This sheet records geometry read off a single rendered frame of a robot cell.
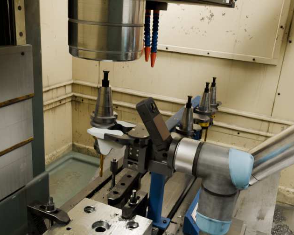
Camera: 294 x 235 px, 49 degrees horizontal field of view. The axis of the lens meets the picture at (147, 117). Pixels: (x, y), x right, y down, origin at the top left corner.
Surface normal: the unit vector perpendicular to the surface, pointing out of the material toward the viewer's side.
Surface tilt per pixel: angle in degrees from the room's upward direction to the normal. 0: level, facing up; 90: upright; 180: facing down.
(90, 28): 90
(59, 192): 0
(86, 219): 0
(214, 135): 90
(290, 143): 73
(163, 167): 90
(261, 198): 24
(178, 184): 0
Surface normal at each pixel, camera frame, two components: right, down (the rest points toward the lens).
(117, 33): 0.38, 0.33
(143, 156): -0.40, 0.27
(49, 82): 0.91, 0.20
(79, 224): 0.07, -0.94
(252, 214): -0.10, -0.75
